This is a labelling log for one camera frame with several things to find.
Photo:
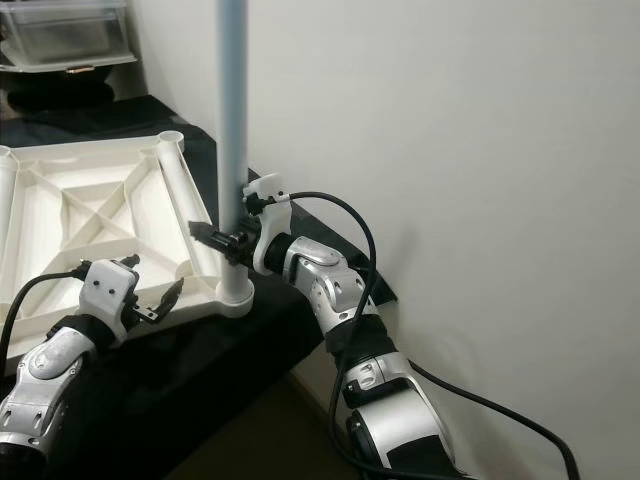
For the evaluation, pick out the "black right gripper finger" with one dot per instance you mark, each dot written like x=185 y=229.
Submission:
x=212 y=237

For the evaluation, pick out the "cream plastic table top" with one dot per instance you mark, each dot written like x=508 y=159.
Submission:
x=120 y=220

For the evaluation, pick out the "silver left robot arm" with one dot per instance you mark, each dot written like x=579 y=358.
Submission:
x=50 y=380

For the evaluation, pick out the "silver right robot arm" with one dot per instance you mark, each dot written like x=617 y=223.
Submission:
x=350 y=310

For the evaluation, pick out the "black table cloth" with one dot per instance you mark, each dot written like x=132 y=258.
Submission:
x=230 y=360

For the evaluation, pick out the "black wok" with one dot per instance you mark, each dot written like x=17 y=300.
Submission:
x=60 y=90

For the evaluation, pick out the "clear lidded plastic container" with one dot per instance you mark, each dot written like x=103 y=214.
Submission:
x=60 y=35

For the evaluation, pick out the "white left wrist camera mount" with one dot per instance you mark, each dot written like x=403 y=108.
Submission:
x=110 y=295

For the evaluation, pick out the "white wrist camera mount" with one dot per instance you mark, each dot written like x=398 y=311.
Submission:
x=270 y=200
x=110 y=295

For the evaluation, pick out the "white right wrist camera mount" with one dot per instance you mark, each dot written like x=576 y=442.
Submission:
x=270 y=200

